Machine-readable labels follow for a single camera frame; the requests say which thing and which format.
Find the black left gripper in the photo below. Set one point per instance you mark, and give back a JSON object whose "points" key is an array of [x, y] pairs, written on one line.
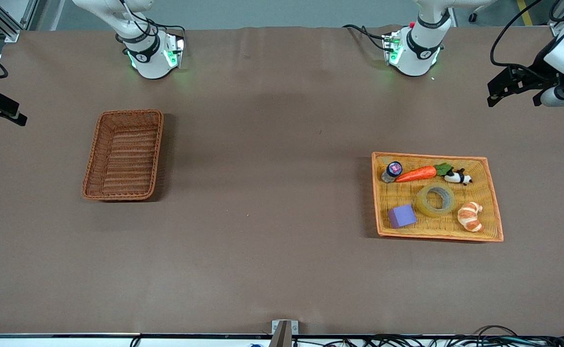
{"points": [[536, 72]]}

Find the yellow clear tape roll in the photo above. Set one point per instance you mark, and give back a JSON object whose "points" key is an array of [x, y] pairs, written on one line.
{"points": [[424, 205]]}

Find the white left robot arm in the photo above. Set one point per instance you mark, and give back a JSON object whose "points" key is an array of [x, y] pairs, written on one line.
{"points": [[416, 58]]}

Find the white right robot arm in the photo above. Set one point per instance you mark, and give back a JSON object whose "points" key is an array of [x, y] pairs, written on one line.
{"points": [[149, 65]]}

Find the brown deep wicker basket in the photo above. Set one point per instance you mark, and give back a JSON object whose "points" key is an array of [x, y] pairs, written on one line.
{"points": [[123, 159]]}

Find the orange flat wicker tray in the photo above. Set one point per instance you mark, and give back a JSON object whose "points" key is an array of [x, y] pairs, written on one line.
{"points": [[485, 193]]}

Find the black white panda toy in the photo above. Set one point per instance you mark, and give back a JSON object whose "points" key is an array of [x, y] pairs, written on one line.
{"points": [[457, 178]]}

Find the orange toy carrot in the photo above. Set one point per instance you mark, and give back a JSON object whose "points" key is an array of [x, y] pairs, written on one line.
{"points": [[416, 174]]}

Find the toy croissant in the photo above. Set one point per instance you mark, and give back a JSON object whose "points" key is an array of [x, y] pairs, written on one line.
{"points": [[470, 217]]}

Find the small bottle purple cap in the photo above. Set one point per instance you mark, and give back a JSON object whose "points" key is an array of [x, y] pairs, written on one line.
{"points": [[391, 172]]}

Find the purple foam cube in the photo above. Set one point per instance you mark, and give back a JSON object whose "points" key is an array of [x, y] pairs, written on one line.
{"points": [[402, 216]]}

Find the aluminium frame profile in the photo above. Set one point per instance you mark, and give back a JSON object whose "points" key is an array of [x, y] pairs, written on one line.
{"points": [[2, 26]]}

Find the grey metal camera bracket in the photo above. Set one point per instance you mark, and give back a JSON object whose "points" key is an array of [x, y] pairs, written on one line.
{"points": [[284, 332]]}

